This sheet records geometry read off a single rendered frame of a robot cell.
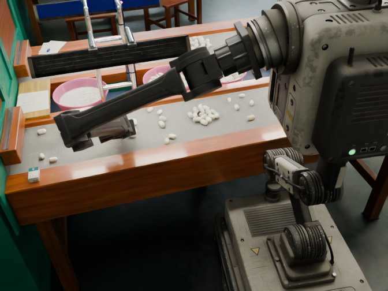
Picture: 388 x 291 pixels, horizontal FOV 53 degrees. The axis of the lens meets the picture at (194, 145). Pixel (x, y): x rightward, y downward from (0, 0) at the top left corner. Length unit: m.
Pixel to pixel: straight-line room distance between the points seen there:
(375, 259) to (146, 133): 1.36
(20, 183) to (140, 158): 0.45
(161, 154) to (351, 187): 1.43
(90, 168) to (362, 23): 1.07
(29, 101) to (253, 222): 1.17
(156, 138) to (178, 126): 0.12
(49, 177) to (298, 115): 0.97
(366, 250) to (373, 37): 1.60
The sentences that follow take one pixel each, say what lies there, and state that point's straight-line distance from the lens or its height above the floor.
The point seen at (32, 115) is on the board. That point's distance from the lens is 1.89.
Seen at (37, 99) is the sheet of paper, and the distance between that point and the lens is 1.99.
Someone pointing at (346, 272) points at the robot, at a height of 0.47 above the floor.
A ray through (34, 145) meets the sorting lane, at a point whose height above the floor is 0.74.
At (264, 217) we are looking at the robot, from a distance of 1.71.
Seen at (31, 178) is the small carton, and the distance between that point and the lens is 1.55.
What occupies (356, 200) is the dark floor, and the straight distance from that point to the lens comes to 2.56.
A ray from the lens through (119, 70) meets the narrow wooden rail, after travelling 2.14.
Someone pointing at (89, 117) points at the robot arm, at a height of 1.23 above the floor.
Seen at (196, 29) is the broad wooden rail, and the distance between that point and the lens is 2.55.
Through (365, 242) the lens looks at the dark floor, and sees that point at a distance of 2.37.
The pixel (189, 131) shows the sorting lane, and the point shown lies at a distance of 1.69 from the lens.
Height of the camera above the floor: 1.78
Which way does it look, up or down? 40 degrees down
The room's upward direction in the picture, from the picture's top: 2 degrees counter-clockwise
